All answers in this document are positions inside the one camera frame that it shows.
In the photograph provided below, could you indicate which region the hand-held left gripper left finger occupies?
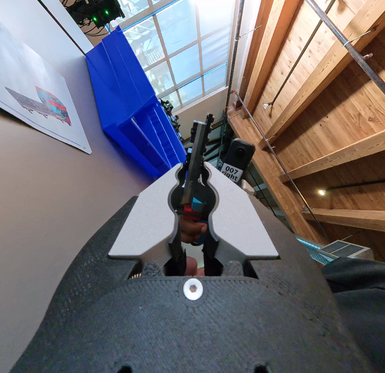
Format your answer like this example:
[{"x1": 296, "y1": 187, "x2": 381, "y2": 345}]
[{"x1": 108, "y1": 163, "x2": 185, "y2": 275}]

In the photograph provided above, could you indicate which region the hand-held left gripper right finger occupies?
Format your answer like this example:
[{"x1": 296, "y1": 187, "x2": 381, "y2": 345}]
[{"x1": 201, "y1": 162, "x2": 281, "y2": 275}]

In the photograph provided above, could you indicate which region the toy brick truck model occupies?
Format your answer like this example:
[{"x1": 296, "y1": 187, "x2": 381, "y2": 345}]
[{"x1": 177, "y1": 113, "x2": 218, "y2": 221}]

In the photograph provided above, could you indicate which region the blue plastic bin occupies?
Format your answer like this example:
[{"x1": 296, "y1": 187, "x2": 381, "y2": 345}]
[{"x1": 86, "y1": 25, "x2": 187, "y2": 178}]

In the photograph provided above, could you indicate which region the person's right forearm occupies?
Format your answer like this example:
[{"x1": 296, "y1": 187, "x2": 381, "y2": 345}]
[{"x1": 320, "y1": 257, "x2": 385, "y2": 373}]

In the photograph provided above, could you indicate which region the grey desk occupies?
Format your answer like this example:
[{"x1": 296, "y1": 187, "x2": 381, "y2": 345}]
[{"x1": 0, "y1": 0, "x2": 169, "y2": 373}]

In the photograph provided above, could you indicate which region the person's right hand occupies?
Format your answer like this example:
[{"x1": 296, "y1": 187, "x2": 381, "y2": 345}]
[{"x1": 180, "y1": 219, "x2": 208, "y2": 245}]

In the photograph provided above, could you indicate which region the thin metal rod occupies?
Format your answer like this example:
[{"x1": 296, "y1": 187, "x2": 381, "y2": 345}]
[{"x1": 235, "y1": 91, "x2": 330, "y2": 239}]

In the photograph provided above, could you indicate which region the grey vent grille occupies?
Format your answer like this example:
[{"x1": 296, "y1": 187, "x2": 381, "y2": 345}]
[{"x1": 319, "y1": 240, "x2": 374, "y2": 264}]

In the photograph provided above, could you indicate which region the black rod spot lamp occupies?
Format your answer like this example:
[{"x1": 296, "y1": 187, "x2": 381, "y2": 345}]
[{"x1": 262, "y1": 0, "x2": 345, "y2": 110}]

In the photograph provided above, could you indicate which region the large grid window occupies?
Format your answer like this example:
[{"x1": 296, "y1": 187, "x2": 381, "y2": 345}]
[{"x1": 110, "y1": 0, "x2": 241, "y2": 111}]

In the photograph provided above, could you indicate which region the silver ceiling pipe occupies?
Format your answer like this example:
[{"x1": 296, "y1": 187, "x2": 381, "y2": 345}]
[{"x1": 293, "y1": 0, "x2": 385, "y2": 94}]

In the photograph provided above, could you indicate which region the open instruction booklet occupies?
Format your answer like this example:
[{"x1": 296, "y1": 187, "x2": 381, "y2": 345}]
[{"x1": 0, "y1": 22, "x2": 92, "y2": 154}]

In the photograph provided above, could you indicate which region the black equipment box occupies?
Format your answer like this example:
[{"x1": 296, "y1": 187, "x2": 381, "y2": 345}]
[{"x1": 51, "y1": 0, "x2": 125, "y2": 29}]

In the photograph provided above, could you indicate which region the black metal frame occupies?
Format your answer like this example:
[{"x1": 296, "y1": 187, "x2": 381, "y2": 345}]
[{"x1": 183, "y1": 120, "x2": 230, "y2": 169}]

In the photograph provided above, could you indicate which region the silver ventilation duct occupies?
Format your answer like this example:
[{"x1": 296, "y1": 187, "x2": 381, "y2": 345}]
[{"x1": 296, "y1": 235, "x2": 328, "y2": 259}]

